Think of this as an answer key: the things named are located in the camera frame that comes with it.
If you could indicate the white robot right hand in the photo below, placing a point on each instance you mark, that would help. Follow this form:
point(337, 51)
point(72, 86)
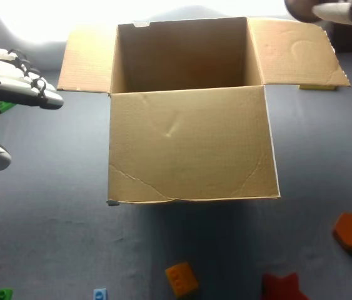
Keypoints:
point(338, 12)

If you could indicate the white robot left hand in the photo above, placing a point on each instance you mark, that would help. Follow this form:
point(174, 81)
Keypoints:
point(10, 84)

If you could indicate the chocolate toy cupcake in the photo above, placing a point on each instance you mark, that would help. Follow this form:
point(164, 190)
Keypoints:
point(297, 11)

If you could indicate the cardboard box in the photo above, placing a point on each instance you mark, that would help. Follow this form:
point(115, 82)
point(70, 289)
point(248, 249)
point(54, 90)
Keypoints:
point(191, 147)

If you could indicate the green toy brick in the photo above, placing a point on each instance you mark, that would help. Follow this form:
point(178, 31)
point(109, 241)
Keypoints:
point(3, 108)
point(4, 294)

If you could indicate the white backdrop sheet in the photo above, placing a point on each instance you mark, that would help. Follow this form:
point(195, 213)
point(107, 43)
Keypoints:
point(53, 22)

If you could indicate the yellow block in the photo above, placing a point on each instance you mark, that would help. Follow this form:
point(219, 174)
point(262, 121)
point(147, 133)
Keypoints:
point(318, 87)

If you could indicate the grey table cloth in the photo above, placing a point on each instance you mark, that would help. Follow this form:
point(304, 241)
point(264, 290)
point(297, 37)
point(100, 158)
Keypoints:
point(53, 234)

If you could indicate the blue toy brick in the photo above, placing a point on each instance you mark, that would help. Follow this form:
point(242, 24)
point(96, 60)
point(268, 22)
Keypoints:
point(100, 294)

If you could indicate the orange toy brick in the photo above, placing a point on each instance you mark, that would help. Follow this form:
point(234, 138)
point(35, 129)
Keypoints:
point(182, 279)

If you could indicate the red star block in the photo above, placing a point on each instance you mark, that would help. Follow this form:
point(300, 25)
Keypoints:
point(282, 289)

